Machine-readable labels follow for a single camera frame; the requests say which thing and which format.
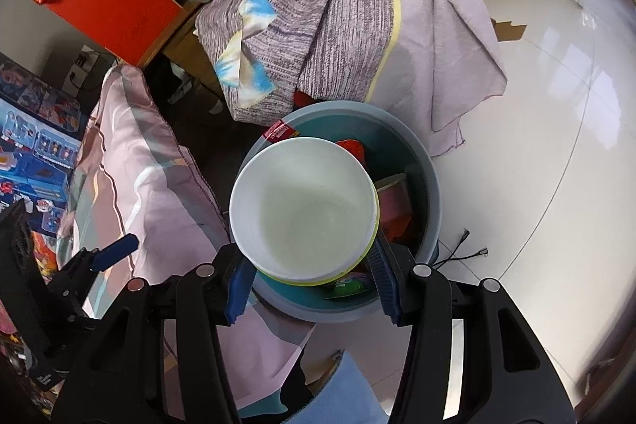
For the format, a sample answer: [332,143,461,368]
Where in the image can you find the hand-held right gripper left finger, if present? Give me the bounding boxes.
[50,242,259,424]

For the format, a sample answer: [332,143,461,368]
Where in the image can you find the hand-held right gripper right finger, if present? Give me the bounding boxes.
[368,235,577,424]

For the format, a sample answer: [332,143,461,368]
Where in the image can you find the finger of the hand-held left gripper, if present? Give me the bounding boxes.
[62,232,140,288]

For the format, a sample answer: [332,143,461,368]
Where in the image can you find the lime green jar lid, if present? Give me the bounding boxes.
[334,279,368,300]

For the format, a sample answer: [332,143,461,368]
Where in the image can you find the pink paper cup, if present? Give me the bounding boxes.
[375,173,413,226]

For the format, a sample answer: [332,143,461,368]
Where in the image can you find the white jar with green label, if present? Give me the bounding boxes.
[229,137,381,287]

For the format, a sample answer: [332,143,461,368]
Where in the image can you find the teal plastic bin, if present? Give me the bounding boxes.
[233,101,442,323]

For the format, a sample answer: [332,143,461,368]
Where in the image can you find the red plastic bag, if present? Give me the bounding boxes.
[334,138,369,169]

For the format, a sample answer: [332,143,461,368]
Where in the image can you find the pink grey checked cloth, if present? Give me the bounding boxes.
[54,64,319,415]

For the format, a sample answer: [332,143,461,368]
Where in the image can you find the light blue cloth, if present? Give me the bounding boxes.
[281,349,391,424]

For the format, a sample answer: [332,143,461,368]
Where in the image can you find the blue robot toy box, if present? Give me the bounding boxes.
[0,51,87,236]

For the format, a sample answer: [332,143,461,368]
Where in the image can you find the white power strip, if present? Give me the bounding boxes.
[64,49,100,89]

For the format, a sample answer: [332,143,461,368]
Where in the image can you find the brown wooden cabinet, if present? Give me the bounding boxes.
[161,0,234,117]

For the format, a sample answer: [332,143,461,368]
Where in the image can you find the grey floral blanket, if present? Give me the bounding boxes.
[195,0,508,157]

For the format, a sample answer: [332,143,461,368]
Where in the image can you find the cardboard scrap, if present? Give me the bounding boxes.
[491,17,527,42]

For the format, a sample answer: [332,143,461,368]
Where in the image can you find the black cable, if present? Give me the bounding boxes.
[432,229,490,268]

